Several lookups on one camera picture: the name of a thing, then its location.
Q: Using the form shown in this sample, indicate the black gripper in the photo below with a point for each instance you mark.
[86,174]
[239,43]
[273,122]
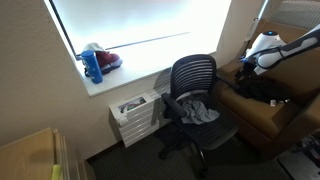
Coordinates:
[245,71]

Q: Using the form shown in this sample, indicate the black mesh office chair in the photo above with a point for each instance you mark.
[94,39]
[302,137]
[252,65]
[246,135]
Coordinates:
[195,80]

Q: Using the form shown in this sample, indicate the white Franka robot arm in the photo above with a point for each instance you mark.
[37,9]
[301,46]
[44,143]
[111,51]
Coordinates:
[276,50]

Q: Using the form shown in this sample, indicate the black bag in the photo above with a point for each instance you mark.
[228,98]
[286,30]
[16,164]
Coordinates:
[263,90]

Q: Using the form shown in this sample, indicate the tan leather armchair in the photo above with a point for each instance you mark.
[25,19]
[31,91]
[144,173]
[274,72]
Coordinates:
[266,113]

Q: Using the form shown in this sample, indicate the grey-blue crumpled cloth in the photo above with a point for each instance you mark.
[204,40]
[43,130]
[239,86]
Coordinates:
[198,113]

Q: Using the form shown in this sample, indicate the white drawer unit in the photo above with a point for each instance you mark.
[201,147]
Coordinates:
[140,120]

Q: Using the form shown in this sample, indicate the red and white shoe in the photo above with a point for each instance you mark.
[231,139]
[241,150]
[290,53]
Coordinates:
[108,60]

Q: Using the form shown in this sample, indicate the blue cylindrical bottle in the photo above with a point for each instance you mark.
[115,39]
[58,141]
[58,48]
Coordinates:
[92,66]

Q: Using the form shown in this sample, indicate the yellow sticky note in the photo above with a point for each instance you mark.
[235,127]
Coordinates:
[56,172]

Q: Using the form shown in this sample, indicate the light wooden dresser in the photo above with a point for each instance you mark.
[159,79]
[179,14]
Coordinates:
[30,156]

